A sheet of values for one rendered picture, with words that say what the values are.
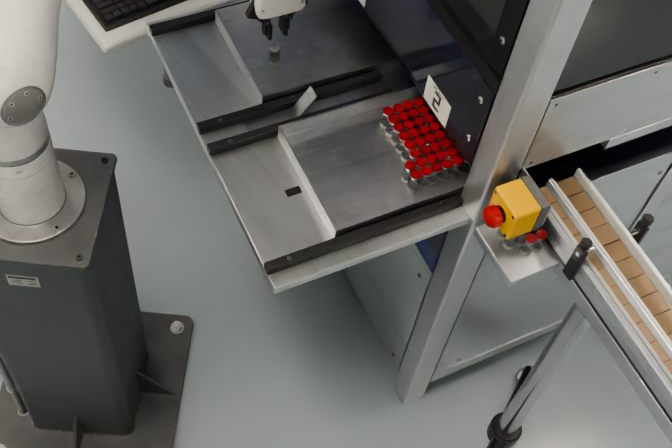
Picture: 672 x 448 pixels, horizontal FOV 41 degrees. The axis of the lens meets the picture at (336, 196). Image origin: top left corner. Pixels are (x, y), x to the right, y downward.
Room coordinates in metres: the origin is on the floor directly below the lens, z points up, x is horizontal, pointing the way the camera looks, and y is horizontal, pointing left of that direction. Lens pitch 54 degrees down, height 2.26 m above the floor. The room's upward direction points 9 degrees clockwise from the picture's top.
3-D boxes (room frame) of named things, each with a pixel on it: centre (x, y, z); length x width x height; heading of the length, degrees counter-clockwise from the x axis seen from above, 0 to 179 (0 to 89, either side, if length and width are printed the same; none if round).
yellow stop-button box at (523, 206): (0.94, -0.32, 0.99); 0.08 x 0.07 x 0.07; 123
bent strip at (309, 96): (1.15, 0.13, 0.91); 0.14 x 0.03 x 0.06; 122
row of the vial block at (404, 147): (1.11, -0.12, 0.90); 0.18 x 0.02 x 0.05; 33
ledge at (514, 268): (0.95, -0.36, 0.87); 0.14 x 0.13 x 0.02; 123
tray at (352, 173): (1.09, -0.08, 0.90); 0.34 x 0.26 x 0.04; 123
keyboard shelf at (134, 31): (1.59, 0.48, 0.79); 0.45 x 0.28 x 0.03; 133
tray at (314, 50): (1.37, 0.10, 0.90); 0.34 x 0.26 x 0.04; 123
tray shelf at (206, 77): (1.19, 0.07, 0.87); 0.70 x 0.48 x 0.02; 33
